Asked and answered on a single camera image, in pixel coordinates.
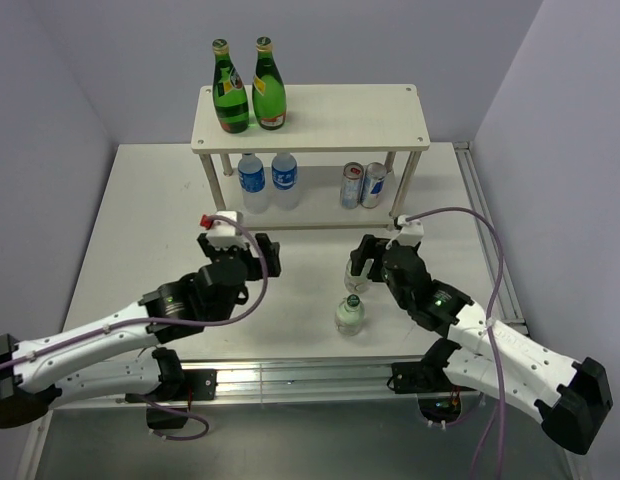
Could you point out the silver blue energy drink can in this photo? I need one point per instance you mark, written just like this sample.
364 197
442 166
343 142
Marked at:
373 183

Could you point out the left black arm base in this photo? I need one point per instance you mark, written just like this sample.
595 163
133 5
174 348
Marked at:
165 417

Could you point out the light blue drink can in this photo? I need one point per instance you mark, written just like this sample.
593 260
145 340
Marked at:
351 184

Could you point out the white two-tier shelf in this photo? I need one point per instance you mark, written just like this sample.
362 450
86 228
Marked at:
327 126

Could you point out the blue label water bottle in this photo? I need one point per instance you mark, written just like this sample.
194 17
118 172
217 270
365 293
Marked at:
253 183
284 170

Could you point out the green glass bottle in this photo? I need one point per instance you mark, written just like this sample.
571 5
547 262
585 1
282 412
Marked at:
229 95
268 89

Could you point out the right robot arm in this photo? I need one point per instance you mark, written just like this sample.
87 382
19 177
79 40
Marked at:
570 399

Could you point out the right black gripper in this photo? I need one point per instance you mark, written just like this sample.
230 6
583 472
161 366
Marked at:
368 248

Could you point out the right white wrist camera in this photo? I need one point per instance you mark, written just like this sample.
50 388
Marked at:
405 232

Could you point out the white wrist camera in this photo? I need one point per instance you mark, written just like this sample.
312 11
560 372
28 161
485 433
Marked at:
405 232
221 235

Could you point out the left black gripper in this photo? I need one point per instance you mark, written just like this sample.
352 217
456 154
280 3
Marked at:
252 261

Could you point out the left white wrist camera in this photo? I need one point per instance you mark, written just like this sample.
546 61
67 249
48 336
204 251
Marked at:
221 235

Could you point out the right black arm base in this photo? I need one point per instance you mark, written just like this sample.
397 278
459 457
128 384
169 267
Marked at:
438 399

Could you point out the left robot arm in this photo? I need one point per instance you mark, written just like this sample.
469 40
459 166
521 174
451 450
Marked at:
125 352

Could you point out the clear soda bottle front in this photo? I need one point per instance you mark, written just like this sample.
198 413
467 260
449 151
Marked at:
350 315

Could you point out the clear soda bottle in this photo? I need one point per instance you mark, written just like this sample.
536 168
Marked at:
350 315
357 284

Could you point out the aluminium front rail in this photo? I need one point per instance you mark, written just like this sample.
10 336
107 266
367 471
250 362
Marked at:
260 382

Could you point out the green glass bottle front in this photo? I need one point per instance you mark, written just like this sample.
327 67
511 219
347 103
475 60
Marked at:
268 89

